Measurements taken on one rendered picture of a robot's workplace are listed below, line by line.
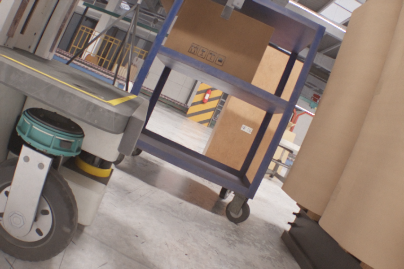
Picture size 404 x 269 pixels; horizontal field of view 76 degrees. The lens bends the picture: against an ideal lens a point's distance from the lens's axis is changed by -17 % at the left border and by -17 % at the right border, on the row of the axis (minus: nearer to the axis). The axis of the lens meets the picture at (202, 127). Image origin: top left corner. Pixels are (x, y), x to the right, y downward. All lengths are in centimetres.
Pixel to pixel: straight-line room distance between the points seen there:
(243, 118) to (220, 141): 20
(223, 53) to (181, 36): 19
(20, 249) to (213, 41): 106
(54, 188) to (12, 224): 10
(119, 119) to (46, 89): 10
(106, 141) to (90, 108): 23
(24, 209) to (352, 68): 109
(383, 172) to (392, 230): 14
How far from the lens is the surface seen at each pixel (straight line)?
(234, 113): 187
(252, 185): 123
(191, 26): 131
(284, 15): 130
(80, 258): 63
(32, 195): 48
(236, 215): 127
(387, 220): 72
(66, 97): 36
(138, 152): 162
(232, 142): 188
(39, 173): 46
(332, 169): 108
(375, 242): 72
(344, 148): 108
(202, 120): 1094
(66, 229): 50
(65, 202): 49
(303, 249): 122
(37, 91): 37
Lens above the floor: 36
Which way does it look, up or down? 2 degrees down
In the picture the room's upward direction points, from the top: 24 degrees clockwise
